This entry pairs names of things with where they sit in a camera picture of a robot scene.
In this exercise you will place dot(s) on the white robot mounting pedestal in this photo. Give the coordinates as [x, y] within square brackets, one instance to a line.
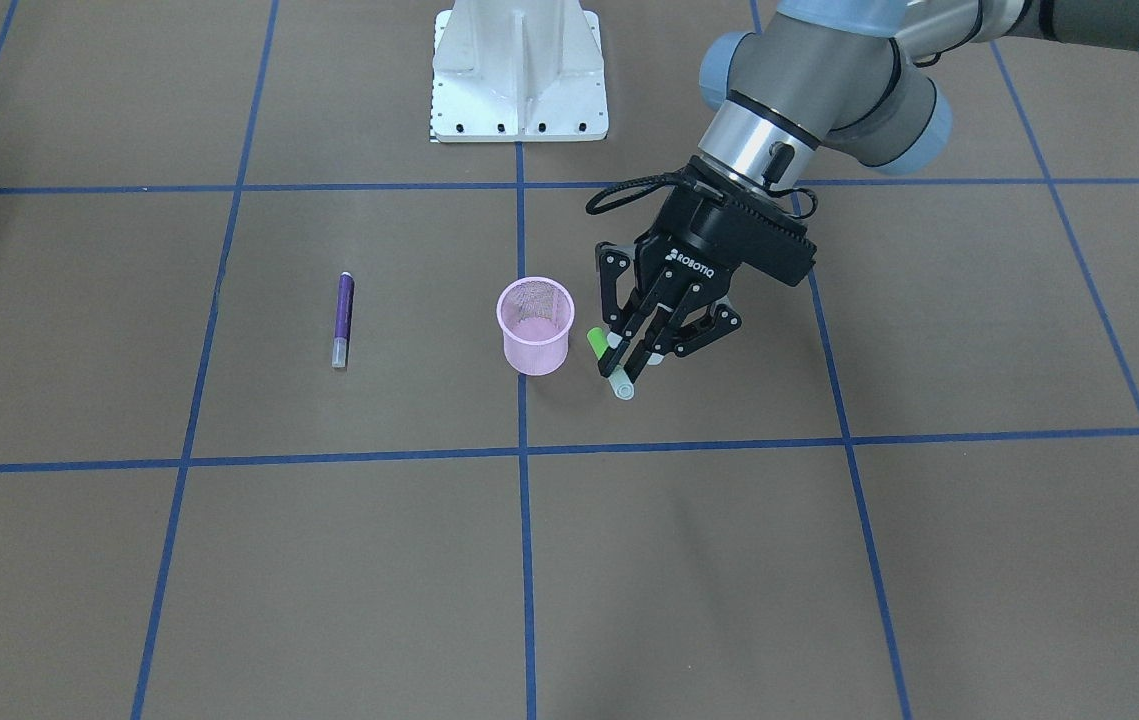
[518, 72]

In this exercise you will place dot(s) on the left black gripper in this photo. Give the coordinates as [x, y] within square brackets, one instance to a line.
[681, 243]

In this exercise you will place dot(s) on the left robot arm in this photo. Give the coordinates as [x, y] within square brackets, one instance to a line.
[841, 75]

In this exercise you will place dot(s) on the pink mesh pen holder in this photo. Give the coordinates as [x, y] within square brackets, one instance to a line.
[535, 315]

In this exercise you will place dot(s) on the brown paper table cover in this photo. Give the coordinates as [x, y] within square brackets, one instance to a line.
[907, 488]

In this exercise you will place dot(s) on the purple highlighter pen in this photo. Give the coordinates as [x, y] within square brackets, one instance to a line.
[342, 322]

